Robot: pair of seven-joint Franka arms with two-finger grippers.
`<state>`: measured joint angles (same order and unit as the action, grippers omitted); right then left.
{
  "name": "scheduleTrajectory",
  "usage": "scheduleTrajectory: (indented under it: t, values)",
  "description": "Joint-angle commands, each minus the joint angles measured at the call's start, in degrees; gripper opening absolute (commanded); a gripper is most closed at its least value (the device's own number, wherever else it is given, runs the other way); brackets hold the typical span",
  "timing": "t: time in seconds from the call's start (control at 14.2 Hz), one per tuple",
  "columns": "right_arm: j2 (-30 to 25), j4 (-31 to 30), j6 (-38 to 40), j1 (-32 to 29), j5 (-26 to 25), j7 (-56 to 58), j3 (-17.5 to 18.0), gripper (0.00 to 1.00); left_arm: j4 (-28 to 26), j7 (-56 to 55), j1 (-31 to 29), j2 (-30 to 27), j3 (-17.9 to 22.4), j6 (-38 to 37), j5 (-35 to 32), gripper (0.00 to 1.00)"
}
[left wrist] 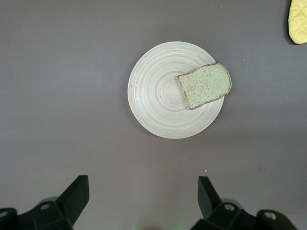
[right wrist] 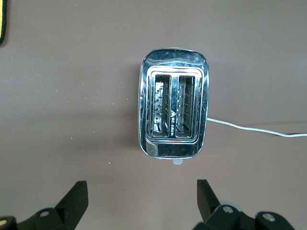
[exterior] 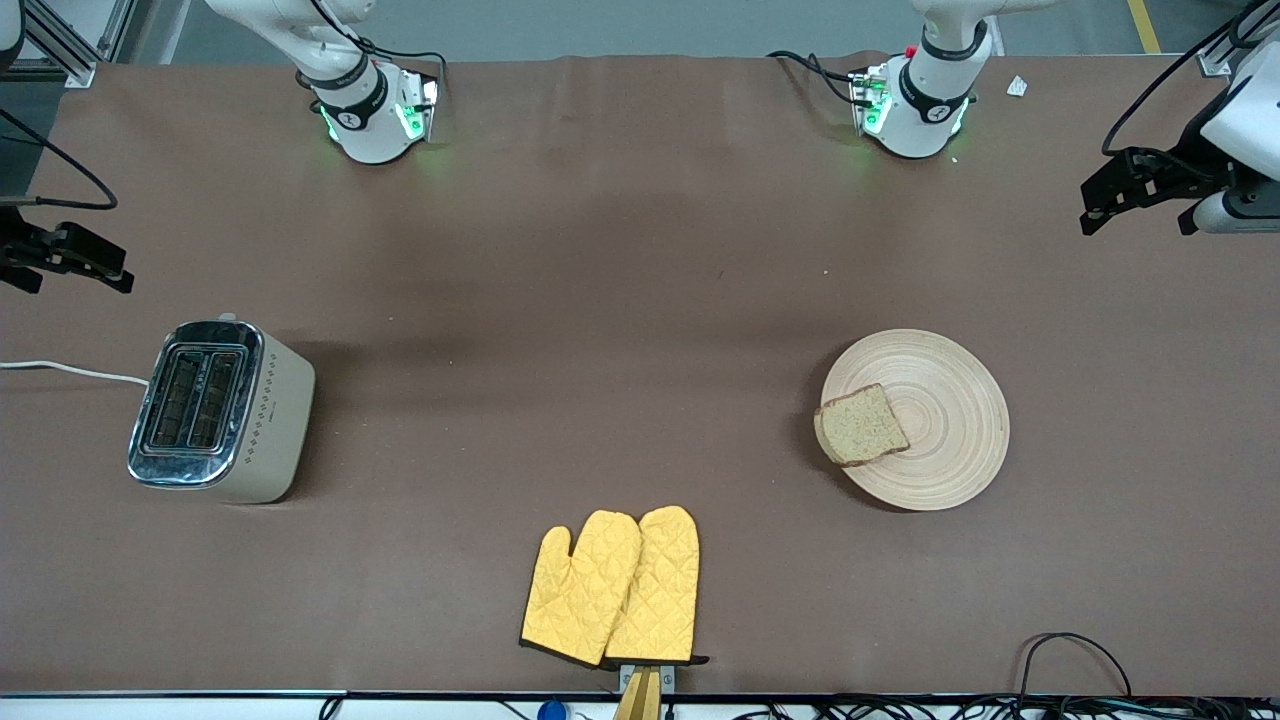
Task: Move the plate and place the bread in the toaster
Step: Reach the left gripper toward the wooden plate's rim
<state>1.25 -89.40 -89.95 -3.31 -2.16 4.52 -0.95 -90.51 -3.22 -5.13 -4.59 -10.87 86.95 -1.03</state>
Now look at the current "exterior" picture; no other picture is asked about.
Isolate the round wooden plate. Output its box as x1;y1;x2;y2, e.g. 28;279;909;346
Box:
820;329;1011;512

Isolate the brown bread slice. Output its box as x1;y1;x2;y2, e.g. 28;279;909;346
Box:
813;383;912;468

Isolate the beige chrome toaster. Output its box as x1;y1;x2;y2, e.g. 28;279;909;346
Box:
127;318;317;505

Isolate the brown table cover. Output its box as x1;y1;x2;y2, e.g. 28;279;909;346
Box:
0;50;1280;699

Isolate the yellow quilted oven mitt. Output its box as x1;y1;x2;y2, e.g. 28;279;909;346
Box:
603;505;710;667
520;510;643;668

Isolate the wooden stick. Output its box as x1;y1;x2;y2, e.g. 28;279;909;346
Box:
612;668;663;720

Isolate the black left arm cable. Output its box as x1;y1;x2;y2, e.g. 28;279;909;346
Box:
1102;0;1280;161

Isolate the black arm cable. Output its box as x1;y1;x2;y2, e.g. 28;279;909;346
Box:
1102;0;1280;161
0;105;120;212

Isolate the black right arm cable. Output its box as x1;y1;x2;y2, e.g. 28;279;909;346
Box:
0;105;120;212

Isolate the white toaster power cord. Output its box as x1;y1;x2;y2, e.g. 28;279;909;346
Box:
0;360;151;387

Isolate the aluminium frame profile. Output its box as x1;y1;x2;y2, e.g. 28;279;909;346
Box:
18;0;138;89
1195;0;1280;77

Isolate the black left base cable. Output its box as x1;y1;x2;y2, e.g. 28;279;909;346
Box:
767;50;873;108

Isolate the black base cable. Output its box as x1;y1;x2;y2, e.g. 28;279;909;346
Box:
767;50;873;108
310;0;448;101

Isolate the black right base cable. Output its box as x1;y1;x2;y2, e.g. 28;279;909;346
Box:
310;0;448;101

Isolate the black looped cable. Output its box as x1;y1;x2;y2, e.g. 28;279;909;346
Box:
1018;632;1133;699

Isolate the black cable bundle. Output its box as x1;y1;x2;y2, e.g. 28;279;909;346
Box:
735;693;1280;720

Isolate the small metal bracket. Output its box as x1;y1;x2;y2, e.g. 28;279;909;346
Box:
618;662;677;698

